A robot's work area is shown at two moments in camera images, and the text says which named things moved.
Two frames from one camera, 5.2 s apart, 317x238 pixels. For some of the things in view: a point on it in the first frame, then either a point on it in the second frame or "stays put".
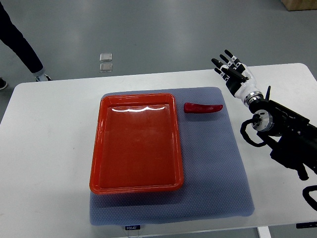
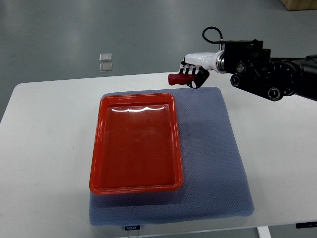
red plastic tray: x=135 y=146 stays put
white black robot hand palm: x=242 y=81 to x=208 y=60
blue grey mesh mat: x=214 y=184 stays put
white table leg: x=264 y=232 stays put
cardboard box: x=299 y=5 stays put
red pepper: x=192 y=107 to x=184 y=79
